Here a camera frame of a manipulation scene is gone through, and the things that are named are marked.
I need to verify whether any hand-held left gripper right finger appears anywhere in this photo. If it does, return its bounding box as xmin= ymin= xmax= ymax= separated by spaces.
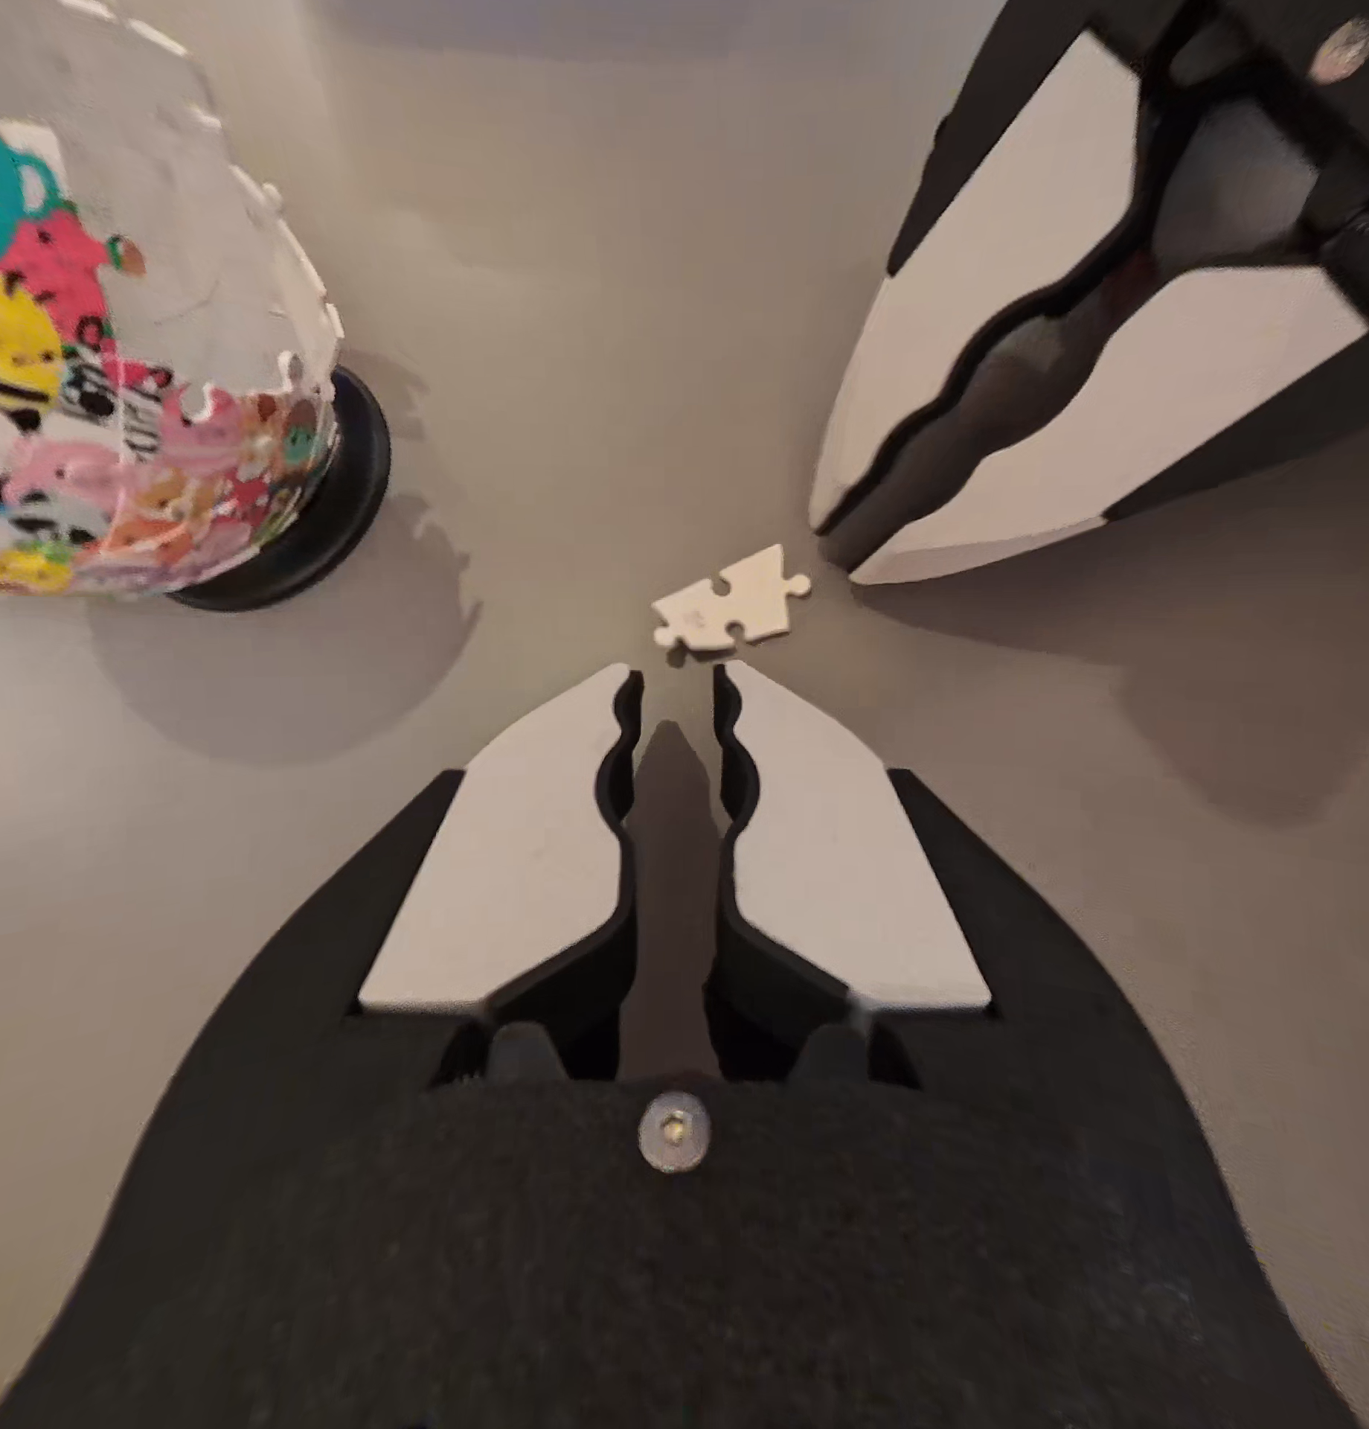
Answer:
xmin=703 ymin=658 xmax=994 ymax=1081

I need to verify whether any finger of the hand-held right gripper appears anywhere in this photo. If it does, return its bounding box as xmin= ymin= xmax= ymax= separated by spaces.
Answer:
xmin=848 ymin=262 xmax=1369 ymax=589
xmin=810 ymin=28 xmax=1155 ymax=541

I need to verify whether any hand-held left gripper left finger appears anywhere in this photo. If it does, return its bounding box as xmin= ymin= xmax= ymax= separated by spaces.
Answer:
xmin=357 ymin=664 xmax=645 ymax=1081

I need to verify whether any white puzzle piece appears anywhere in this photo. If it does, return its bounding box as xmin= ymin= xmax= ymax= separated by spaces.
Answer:
xmin=653 ymin=578 xmax=748 ymax=658
xmin=716 ymin=543 xmax=812 ymax=647

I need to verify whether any colourful puzzle ball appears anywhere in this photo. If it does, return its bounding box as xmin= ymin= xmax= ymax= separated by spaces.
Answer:
xmin=0 ymin=0 xmax=347 ymax=598

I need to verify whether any black ball stand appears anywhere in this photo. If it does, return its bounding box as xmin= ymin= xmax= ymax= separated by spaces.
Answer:
xmin=166 ymin=366 xmax=394 ymax=612

